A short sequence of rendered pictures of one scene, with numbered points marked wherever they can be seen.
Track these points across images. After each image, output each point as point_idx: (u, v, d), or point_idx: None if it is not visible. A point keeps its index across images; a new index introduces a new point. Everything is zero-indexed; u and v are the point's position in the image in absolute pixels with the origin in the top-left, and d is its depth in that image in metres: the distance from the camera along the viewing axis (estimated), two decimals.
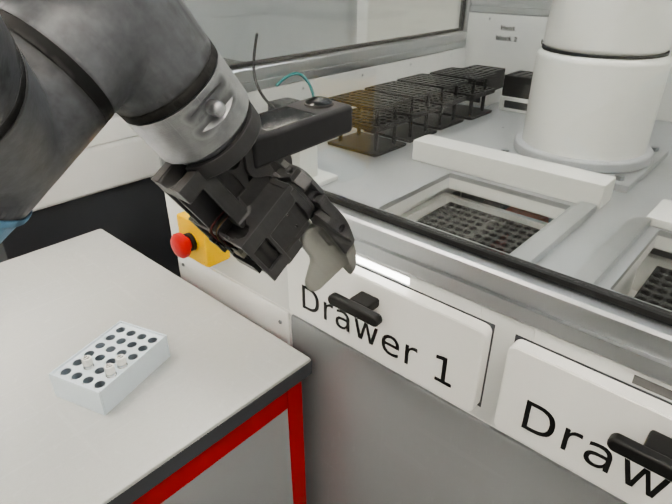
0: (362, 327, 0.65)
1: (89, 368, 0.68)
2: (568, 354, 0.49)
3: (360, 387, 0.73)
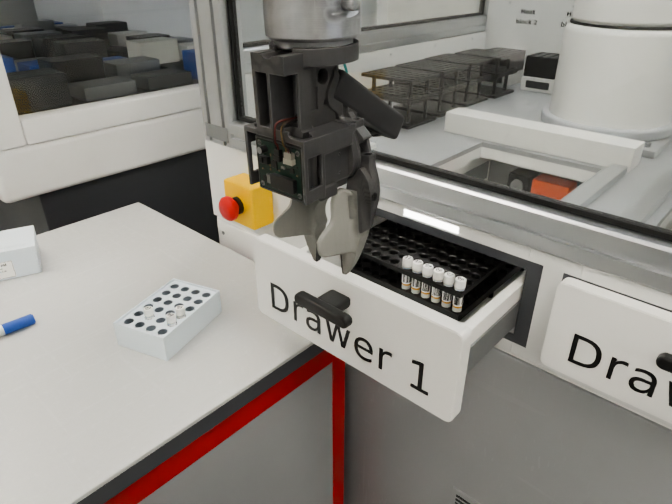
0: (334, 329, 0.60)
1: (150, 318, 0.72)
2: (615, 288, 0.53)
3: None
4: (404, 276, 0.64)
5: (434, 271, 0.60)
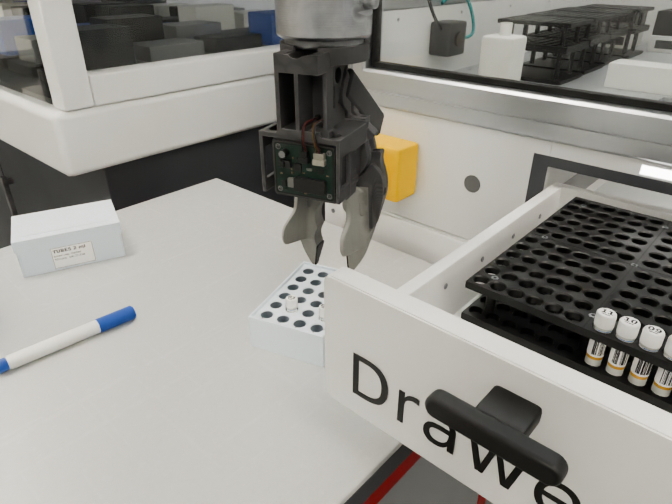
0: (488, 453, 0.32)
1: (294, 311, 0.55)
2: None
3: None
4: (596, 345, 0.36)
5: None
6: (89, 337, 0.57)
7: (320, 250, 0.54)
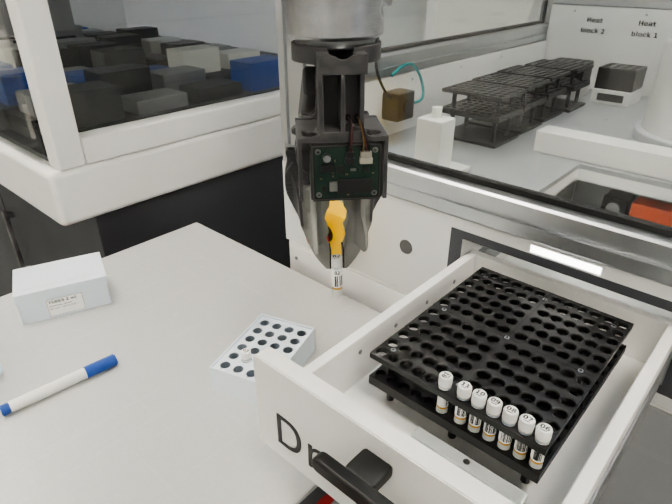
0: None
1: (248, 361, 0.66)
2: None
3: None
4: (459, 408, 0.47)
5: (505, 412, 0.43)
6: (78, 382, 0.68)
7: (330, 253, 0.53)
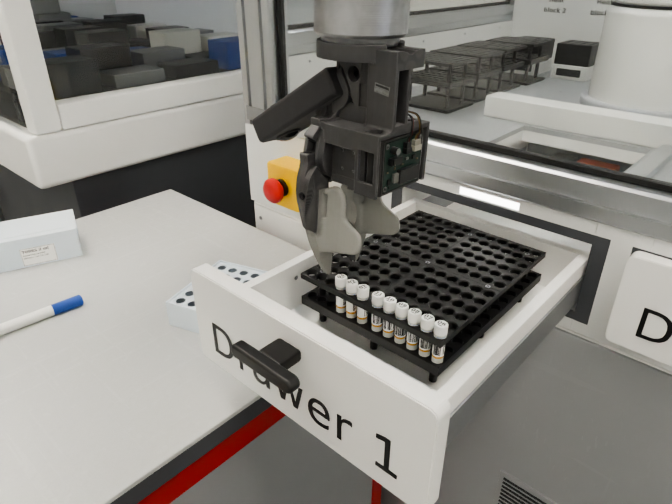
0: None
1: (346, 287, 0.55)
2: None
3: None
4: (374, 316, 0.52)
5: (409, 312, 0.49)
6: (45, 318, 0.73)
7: (326, 258, 0.52)
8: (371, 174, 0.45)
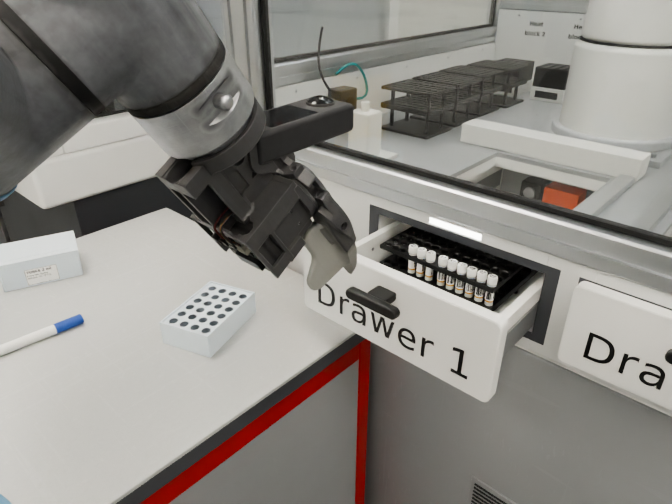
0: (379, 321, 0.67)
1: (416, 253, 0.73)
2: (627, 291, 0.59)
3: None
4: (440, 274, 0.70)
5: (468, 269, 0.67)
6: (48, 336, 0.79)
7: None
8: None
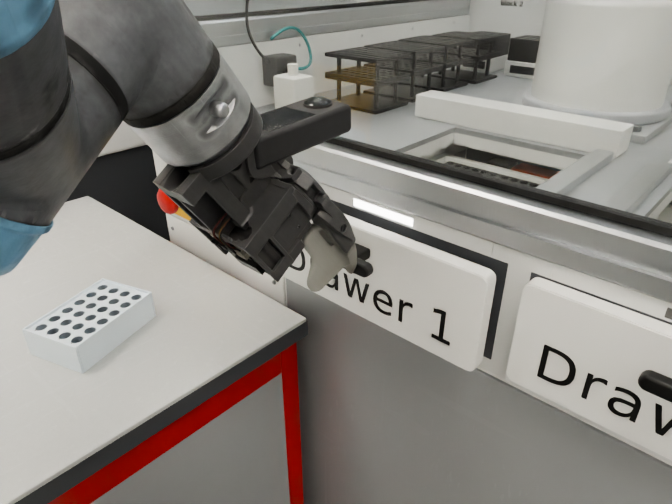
0: (352, 283, 0.59)
1: None
2: (591, 290, 0.44)
3: (359, 348, 0.68)
4: None
5: None
6: None
7: None
8: None
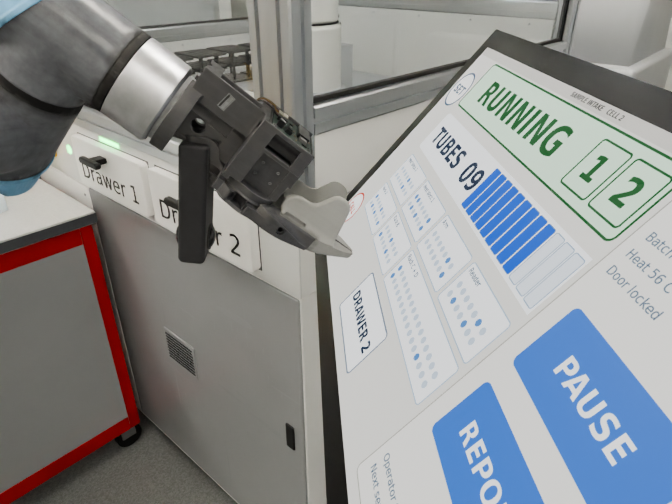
0: (105, 180, 1.11)
1: None
2: (169, 169, 0.96)
3: (121, 226, 1.19)
4: None
5: None
6: None
7: (337, 250, 0.53)
8: (288, 161, 0.47)
